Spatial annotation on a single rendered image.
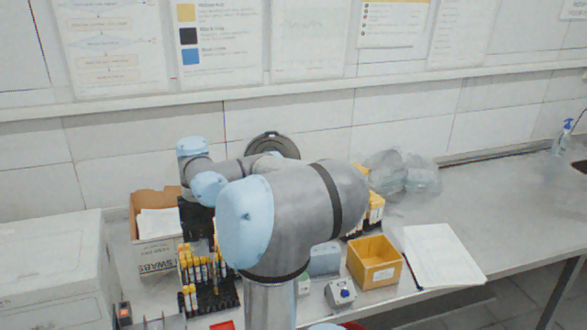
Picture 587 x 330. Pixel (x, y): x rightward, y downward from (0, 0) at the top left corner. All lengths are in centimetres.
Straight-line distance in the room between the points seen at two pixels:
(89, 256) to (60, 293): 10
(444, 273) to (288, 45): 93
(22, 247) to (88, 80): 56
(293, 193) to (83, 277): 63
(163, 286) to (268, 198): 91
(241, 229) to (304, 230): 8
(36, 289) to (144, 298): 40
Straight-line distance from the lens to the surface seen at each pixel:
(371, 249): 145
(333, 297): 126
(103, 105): 148
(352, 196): 58
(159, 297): 138
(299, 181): 56
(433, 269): 148
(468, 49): 194
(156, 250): 139
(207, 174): 91
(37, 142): 160
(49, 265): 112
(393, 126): 187
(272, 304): 65
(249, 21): 147
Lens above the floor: 185
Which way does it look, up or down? 31 degrees down
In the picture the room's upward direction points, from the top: 2 degrees clockwise
